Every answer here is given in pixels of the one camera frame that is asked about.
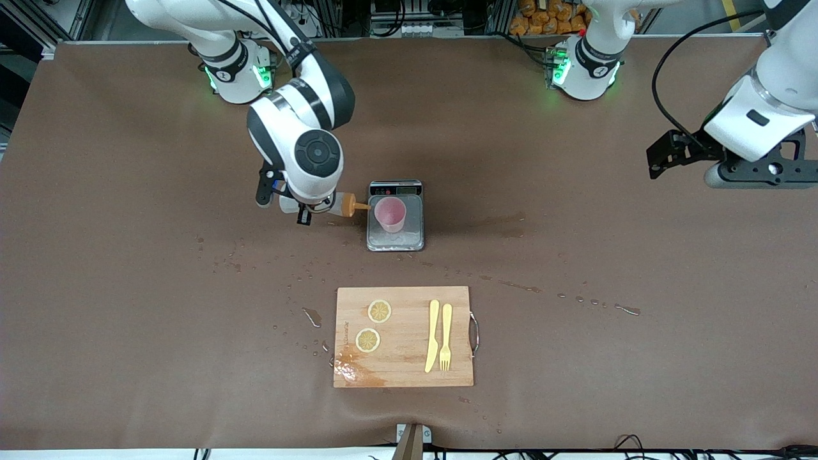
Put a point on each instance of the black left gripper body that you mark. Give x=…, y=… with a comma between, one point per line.
x=695, y=149

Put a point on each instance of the clear squeeze bottle orange cap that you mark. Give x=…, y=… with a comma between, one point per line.
x=348, y=206

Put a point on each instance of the pink plastic cup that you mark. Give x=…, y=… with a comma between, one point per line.
x=391, y=214

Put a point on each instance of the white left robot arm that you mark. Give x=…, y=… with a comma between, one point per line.
x=767, y=108

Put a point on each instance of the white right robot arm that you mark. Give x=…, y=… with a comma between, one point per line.
x=307, y=153

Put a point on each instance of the silver digital kitchen scale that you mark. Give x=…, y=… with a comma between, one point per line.
x=412, y=239

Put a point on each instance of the dried lemon slice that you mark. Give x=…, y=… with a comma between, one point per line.
x=367, y=340
x=379, y=311

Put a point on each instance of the yellow plastic knife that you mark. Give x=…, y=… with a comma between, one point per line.
x=432, y=338

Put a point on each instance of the wooden cutting board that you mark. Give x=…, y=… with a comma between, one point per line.
x=402, y=364

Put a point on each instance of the orange snack bag pile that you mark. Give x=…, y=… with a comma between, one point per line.
x=549, y=16

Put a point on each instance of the yellow plastic fork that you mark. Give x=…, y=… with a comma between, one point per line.
x=446, y=332

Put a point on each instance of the white power strip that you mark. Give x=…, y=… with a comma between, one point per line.
x=303, y=22

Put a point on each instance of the metal table edge clamp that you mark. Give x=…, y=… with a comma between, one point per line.
x=412, y=441

